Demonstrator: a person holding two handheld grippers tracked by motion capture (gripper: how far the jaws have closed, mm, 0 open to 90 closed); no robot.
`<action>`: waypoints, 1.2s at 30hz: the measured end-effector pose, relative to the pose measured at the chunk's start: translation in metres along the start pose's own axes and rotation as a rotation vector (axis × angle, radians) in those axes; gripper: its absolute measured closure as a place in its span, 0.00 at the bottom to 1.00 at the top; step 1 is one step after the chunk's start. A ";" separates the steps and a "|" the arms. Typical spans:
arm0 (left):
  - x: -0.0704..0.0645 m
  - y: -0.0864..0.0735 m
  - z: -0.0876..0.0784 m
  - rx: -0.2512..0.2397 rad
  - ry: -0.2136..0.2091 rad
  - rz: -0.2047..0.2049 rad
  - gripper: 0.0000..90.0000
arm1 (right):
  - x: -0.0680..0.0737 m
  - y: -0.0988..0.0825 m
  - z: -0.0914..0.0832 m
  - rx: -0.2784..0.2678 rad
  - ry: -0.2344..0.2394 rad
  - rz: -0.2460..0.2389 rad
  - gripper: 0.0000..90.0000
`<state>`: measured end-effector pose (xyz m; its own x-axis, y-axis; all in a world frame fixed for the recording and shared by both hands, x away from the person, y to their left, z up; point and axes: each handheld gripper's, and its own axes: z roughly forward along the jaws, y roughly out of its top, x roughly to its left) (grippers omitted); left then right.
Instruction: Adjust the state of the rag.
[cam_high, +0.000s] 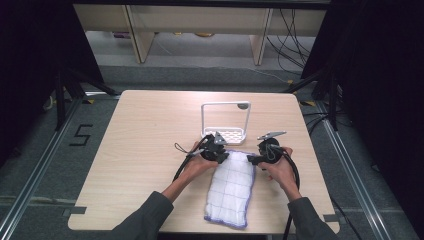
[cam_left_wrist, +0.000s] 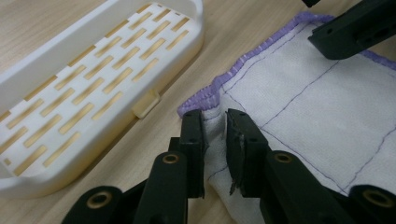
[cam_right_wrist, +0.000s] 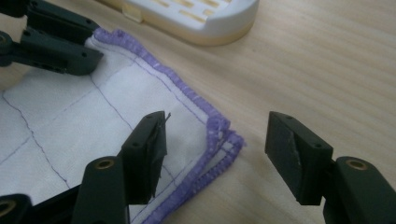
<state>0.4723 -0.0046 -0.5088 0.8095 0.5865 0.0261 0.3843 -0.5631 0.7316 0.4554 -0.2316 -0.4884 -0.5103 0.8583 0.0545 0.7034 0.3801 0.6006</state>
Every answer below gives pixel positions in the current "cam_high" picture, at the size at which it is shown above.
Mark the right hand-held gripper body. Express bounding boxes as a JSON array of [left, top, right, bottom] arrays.
[[255, 130, 288, 164]]

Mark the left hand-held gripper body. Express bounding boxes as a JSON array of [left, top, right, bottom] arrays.
[[199, 131, 229, 162]]

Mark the white towel with purple edge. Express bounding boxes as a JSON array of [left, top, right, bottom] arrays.
[[203, 149, 257, 230]]

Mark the person's left hand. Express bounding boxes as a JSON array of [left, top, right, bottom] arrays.
[[181, 141, 218, 185]]

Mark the person's right hand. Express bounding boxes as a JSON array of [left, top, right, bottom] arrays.
[[261, 146, 298, 198]]

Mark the white towel rack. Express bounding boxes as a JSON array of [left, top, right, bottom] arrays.
[[200, 100, 252, 146]]

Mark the black metal stand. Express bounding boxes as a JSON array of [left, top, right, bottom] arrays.
[[54, 64, 118, 132], [282, 64, 343, 132]]

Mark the black curtain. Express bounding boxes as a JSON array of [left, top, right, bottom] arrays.
[[301, 0, 424, 231], [0, 0, 105, 168]]

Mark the light wooden desk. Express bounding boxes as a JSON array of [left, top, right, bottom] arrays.
[[73, 3, 328, 67]]

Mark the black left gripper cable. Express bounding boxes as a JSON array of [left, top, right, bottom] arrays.
[[172, 134, 214, 183]]

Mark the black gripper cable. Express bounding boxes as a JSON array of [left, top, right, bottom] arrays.
[[270, 143, 301, 240], [172, 134, 214, 183]]

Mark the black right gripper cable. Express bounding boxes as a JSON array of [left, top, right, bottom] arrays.
[[270, 143, 301, 240]]

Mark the aluminium floor rail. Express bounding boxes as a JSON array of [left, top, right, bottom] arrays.
[[313, 99, 394, 240], [0, 90, 121, 240]]

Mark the bundle of black floor cables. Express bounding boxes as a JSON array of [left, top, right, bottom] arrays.
[[265, 8, 318, 77]]

